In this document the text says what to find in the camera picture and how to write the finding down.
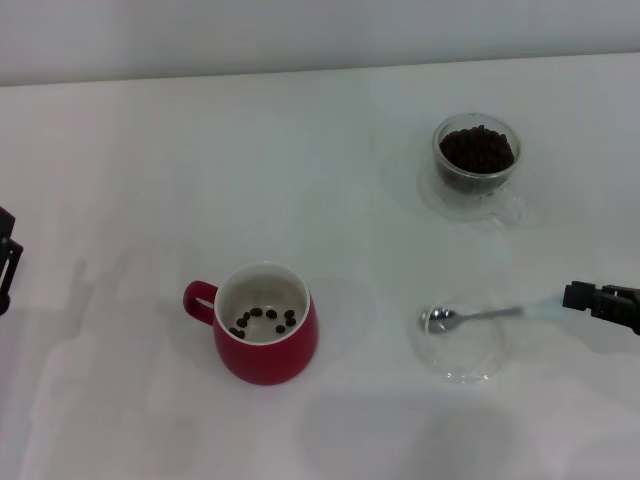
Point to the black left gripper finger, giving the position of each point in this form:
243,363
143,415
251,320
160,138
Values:
10,270
5,222

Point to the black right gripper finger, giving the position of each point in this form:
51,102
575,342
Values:
580,297
622,292

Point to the red ceramic mug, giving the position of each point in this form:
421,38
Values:
270,360

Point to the clear double-walled glass cup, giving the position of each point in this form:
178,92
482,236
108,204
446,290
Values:
465,207

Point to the coffee bean pile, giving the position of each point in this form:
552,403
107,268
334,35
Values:
477,150

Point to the clear glass saucer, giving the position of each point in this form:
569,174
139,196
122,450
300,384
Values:
465,357

